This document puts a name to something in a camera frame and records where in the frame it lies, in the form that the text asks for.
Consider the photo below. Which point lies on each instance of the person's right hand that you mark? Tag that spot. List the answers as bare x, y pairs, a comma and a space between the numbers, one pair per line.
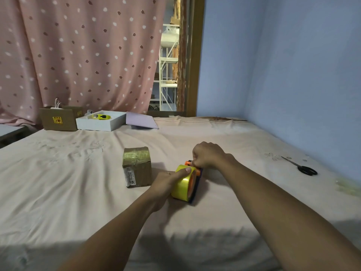
208, 155

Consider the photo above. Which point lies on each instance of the person's left thumb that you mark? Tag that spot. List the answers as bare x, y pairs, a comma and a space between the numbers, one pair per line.
184, 171

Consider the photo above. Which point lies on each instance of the yellow utility knife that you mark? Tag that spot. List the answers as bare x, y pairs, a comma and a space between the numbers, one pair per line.
101, 116

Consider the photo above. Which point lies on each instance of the open brown cardboard box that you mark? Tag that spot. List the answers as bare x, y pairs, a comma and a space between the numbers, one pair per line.
60, 118

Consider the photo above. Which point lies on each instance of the person's left hand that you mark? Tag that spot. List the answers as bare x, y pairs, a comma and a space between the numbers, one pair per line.
163, 184

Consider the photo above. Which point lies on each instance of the black scissors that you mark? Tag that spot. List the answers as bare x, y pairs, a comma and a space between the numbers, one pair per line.
302, 167

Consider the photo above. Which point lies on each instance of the pink dotted curtain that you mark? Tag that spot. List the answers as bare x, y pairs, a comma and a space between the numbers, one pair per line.
81, 53

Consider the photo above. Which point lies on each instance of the white flat box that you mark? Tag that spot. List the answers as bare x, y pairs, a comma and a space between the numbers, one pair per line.
100, 121

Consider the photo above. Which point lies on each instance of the yellow tape dispenser with roll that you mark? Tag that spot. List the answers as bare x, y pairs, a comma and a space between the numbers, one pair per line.
187, 183

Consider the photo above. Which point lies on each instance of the wooden door frame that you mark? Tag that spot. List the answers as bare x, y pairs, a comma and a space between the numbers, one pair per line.
194, 56

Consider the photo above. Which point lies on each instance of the small taped cardboard box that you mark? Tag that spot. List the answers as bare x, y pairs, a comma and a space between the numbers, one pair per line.
137, 166

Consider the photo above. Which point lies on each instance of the beige bed sheet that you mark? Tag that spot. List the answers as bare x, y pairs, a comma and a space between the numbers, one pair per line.
84, 180

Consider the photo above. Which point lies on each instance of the person's right forearm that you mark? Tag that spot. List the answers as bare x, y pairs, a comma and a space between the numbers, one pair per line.
284, 214

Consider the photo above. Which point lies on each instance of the person's left forearm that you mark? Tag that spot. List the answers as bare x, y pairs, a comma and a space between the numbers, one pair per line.
112, 234

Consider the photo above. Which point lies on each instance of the person's right fingers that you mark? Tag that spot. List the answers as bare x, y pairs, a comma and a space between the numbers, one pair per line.
197, 160

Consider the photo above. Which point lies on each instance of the white metal shelf rack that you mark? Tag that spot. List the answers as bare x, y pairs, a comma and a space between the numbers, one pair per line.
168, 67

